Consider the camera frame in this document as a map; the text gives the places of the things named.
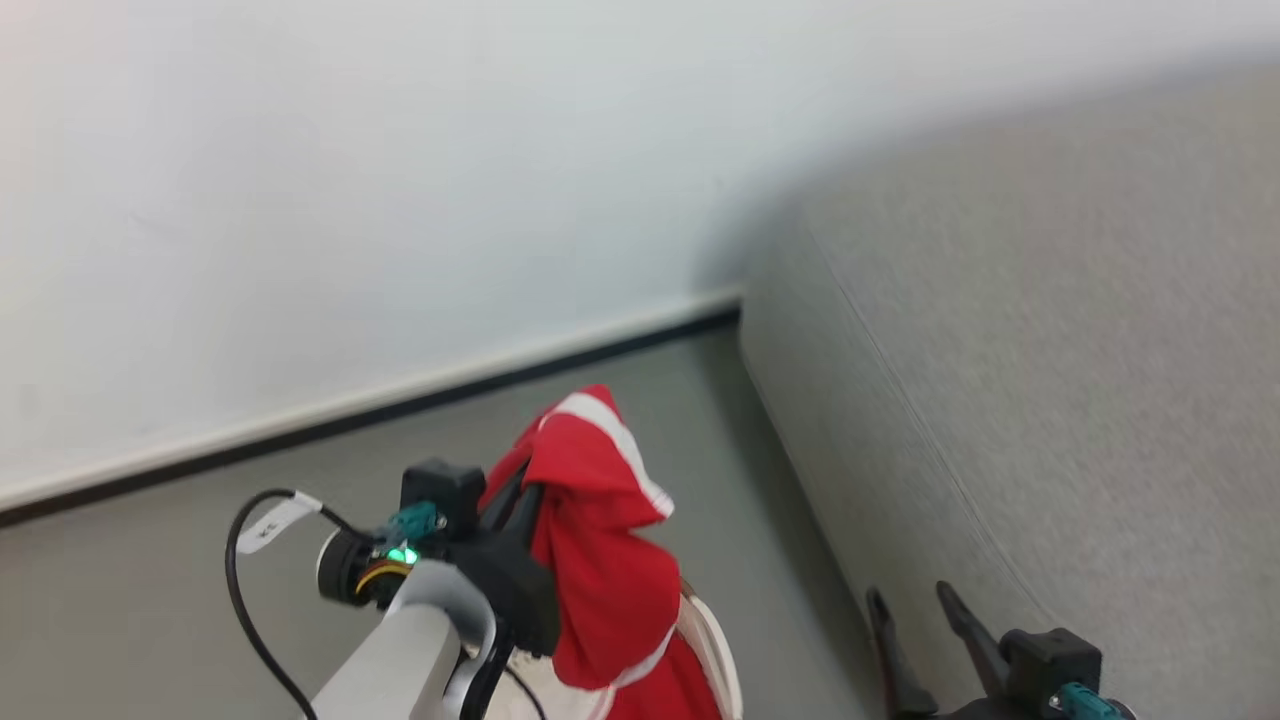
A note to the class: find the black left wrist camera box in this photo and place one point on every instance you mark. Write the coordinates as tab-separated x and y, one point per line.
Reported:
442	492

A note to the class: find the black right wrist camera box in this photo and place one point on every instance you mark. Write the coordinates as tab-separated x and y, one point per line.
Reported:
1050	660

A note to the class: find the cream perforated laundry basket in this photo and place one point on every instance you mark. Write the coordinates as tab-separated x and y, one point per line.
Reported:
715	640

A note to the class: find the white and black baseboard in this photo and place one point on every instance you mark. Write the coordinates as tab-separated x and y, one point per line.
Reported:
400	400

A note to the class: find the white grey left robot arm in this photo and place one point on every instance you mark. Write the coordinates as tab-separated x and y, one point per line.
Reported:
395	660

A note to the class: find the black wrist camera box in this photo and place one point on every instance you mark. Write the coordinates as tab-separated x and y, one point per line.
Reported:
1050	660
442	492

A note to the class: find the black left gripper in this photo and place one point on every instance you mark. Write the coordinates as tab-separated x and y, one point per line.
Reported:
515	595

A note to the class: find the grey fabric sofa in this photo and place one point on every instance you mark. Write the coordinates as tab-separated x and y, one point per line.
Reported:
1050	400

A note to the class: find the red and white garment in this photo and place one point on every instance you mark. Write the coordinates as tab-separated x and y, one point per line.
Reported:
600	560

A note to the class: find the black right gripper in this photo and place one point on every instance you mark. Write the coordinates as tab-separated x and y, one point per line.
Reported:
990	708

